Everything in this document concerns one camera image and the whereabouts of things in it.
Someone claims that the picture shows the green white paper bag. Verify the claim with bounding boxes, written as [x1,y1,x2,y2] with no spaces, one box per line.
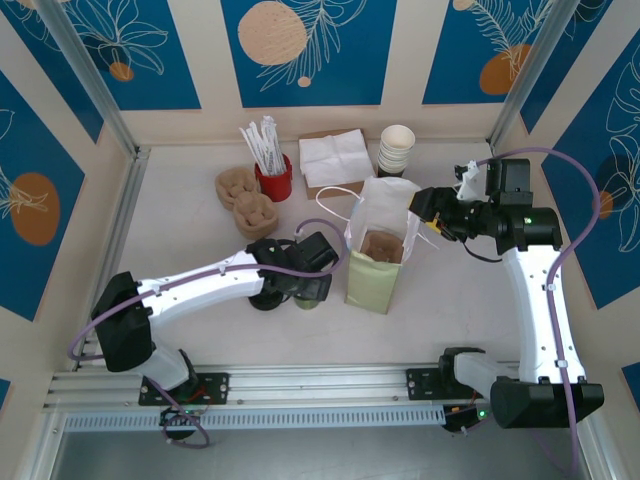
[315,175,441,316]

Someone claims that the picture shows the brown pulp cup carrier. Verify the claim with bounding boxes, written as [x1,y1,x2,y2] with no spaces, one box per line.
[360,230,404,264]

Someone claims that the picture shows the black cup lid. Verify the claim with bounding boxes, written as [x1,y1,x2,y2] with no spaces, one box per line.
[249,292,289,311]

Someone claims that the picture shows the white napkins on box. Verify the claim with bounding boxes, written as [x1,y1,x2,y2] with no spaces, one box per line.
[298,130,377,202]

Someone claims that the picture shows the stack of paper cups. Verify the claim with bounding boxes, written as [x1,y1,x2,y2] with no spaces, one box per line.
[375,123,417,177]

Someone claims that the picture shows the red straw holder cup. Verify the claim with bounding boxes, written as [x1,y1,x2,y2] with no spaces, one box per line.
[254,153,293,203]

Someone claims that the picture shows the stack of pulp cup carriers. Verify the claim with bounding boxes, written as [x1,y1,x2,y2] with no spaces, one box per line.
[214,167,280,240]

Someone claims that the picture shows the stack of white napkins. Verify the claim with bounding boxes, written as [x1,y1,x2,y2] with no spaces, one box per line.
[298,128,377,189]

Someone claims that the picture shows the paper wrapped straw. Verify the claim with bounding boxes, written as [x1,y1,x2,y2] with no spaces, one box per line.
[260,115,280,174]
[247,121,272,174]
[238,127,266,171]
[272,124,289,175]

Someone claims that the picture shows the black electronics board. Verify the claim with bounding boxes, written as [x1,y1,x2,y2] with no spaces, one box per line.
[159,405,210,427]
[442,403,490,435]

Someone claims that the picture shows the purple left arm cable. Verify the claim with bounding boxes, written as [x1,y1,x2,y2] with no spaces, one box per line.
[68,218,350,449]

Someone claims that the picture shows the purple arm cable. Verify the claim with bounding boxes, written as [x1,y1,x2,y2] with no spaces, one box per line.
[447,147,600,476]
[68,218,350,449]

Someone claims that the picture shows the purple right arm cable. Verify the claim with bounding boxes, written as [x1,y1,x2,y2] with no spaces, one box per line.
[447,147,600,476]

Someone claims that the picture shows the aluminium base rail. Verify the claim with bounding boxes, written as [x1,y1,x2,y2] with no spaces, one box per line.
[47,367,596,409]

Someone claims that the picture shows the aluminium frame post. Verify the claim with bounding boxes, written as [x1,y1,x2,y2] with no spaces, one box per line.
[489,0,576,151]
[35,0,140,157]

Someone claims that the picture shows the grey slotted cable duct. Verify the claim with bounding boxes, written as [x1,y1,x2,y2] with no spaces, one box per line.
[63,405,446,432]

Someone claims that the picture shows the aluminium side frame rail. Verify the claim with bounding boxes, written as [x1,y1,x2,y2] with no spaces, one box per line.
[569,394,621,480]
[29,147,152,480]

